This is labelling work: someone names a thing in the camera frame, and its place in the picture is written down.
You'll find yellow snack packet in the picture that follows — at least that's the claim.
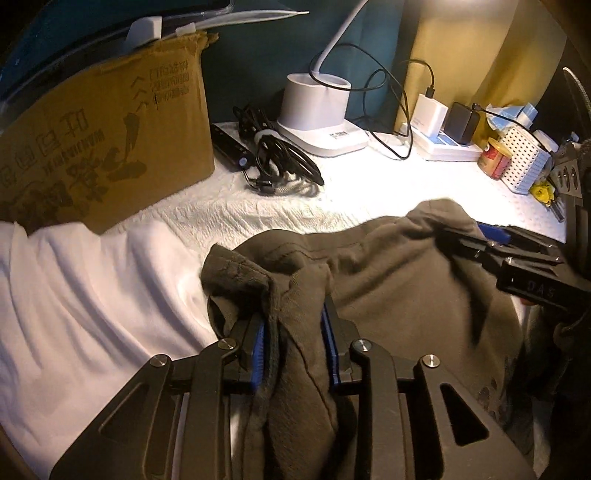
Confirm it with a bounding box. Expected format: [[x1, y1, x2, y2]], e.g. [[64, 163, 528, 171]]
[[530, 182, 556, 205]]

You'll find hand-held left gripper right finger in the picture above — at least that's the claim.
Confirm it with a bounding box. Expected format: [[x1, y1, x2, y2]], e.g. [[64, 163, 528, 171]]
[[320, 295, 539, 480]]

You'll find bundled black cable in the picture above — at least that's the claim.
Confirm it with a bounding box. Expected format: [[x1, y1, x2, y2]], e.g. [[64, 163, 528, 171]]
[[233, 104, 325, 195]]

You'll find white cloth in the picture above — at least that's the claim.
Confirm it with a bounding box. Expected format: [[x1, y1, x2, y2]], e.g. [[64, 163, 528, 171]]
[[0, 216, 223, 464]]

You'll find cardboard box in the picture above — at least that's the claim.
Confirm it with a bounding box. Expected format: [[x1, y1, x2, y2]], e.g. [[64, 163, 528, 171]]
[[0, 30, 219, 237]]

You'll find white desk lamp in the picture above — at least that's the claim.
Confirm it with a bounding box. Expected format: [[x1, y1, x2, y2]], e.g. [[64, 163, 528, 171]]
[[276, 0, 371, 156]]

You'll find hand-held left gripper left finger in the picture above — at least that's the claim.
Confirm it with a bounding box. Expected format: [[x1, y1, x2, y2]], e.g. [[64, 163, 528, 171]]
[[48, 314, 267, 480]]

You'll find black braided cable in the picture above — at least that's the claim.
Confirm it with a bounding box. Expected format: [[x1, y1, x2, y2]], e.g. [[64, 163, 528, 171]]
[[562, 67, 591, 140]]

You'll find black lamp cable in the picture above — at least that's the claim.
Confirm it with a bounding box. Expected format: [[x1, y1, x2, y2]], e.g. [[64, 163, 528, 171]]
[[318, 43, 413, 161]]

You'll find black remote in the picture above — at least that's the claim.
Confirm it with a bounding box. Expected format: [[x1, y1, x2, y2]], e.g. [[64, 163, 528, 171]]
[[209, 122, 253, 172]]

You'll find black phone cable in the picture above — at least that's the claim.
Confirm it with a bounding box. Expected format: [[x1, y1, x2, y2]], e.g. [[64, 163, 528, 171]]
[[401, 58, 438, 100]]

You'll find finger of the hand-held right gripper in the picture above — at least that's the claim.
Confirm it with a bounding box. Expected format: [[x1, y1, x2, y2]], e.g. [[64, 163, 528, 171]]
[[477, 222, 567, 262], [438, 229, 509, 278]]

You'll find yellow curtain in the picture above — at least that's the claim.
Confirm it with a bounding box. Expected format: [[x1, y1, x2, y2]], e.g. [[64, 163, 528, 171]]
[[394, 0, 570, 136]]

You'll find red can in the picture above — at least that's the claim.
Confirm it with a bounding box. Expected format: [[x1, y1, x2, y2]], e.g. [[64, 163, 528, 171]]
[[477, 137, 513, 182]]

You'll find white plastic basket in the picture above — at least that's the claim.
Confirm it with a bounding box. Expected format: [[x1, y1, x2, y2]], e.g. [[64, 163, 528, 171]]
[[498, 124, 553, 196]]

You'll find white charger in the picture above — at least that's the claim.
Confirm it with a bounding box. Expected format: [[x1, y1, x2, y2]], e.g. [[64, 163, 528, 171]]
[[413, 92, 449, 138]]

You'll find black charger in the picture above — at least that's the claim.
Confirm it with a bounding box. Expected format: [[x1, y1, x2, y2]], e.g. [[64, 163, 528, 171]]
[[444, 102, 481, 145]]

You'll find brown t-shirt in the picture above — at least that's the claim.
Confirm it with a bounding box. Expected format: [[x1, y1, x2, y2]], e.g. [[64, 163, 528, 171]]
[[200, 198, 528, 480]]

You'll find teal curtain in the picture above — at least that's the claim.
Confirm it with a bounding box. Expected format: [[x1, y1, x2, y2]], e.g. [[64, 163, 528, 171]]
[[198, 0, 417, 126]]

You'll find white power strip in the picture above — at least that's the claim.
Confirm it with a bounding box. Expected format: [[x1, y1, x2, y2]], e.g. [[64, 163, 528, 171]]
[[405, 122, 484, 162]]

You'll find black charger cable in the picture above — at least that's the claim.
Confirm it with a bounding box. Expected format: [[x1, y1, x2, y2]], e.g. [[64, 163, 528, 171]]
[[470, 103, 523, 124]]

